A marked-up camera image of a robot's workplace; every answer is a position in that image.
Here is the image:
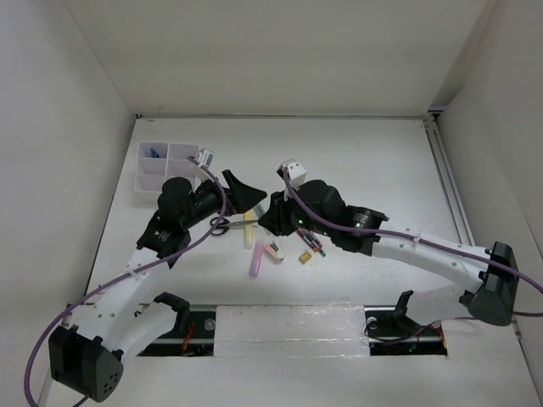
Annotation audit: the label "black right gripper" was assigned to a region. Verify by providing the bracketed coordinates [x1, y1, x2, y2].
[259, 183, 333, 237]

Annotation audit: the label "small brown pencil sharpener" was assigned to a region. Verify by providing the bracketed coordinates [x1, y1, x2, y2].
[299, 251, 311, 264]

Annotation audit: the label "clear bottle blue cap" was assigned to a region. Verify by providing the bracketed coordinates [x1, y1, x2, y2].
[149, 148, 160, 159]

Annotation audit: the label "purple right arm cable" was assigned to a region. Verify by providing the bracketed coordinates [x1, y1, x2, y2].
[282, 167, 543, 317]

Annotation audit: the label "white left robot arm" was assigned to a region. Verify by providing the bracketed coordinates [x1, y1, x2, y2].
[48, 170, 267, 403]

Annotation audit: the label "black handled scissors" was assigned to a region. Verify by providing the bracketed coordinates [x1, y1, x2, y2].
[210, 216, 257, 237]

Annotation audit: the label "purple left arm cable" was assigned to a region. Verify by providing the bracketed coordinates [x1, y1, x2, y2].
[23, 156, 228, 407]

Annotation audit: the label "white compartment organizer box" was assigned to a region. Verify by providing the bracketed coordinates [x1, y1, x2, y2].
[134, 141, 199, 199]

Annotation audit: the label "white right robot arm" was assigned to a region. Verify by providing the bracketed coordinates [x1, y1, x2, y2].
[258, 180, 518, 334]

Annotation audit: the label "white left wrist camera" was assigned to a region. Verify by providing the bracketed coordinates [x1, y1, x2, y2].
[188, 148, 215, 182]

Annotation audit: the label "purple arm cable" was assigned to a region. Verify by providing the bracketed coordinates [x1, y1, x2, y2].
[23, 156, 228, 407]
[282, 167, 543, 317]

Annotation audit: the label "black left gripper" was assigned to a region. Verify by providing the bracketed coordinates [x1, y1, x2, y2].
[181, 170, 265, 230]

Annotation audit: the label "green highlighter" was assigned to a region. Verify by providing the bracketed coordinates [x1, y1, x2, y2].
[253, 203, 267, 218]

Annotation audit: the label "red white marker pen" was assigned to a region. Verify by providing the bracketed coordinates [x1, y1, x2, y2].
[296, 230, 319, 253]

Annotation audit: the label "yellow highlighter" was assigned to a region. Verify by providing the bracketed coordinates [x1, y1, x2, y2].
[244, 210, 255, 249]

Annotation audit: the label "purple highlighter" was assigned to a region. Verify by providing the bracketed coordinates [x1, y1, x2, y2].
[249, 239, 265, 277]

